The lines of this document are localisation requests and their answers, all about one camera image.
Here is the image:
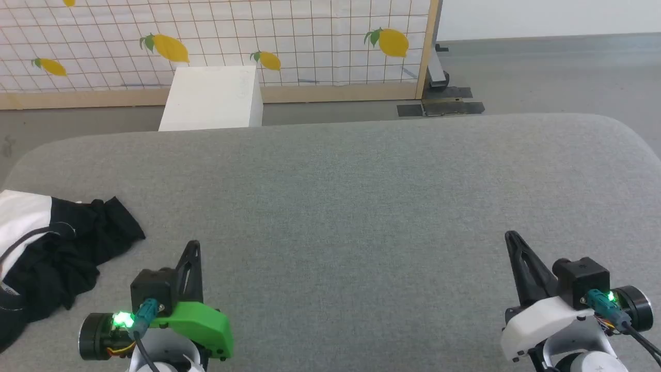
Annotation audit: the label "black arm cable, teal plug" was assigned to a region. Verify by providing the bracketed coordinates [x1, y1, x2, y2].
[586, 289, 661, 365]
[132, 298, 162, 372]

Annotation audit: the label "grey metal partition support leg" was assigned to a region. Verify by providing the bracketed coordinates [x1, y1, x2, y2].
[427, 0, 451, 89]

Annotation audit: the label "white rectangular box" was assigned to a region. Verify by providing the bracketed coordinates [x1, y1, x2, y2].
[158, 65, 264, 132]

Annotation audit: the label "black right arm cable, teal plug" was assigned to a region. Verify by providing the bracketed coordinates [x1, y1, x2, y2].
[586, 289, 661, 365]

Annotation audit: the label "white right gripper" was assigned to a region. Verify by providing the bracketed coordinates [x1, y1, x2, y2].
[500, 230, 595, 362]

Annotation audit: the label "black and white shirt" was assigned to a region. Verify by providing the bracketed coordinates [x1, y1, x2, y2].
[0, 189, 147, 355]

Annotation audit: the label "black floor base plates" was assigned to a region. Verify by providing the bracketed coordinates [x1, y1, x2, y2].
[396, 86, 485, 118]

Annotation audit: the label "black left arm cable, teal plug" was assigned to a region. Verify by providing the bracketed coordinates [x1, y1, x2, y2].
[132, 298, 162, 372]

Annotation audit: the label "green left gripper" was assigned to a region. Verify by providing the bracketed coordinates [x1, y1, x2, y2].
[150, 240, 234, 361]

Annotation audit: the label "lemon print grid partition screen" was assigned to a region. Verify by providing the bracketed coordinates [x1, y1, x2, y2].
[0, 0, 440, 111]

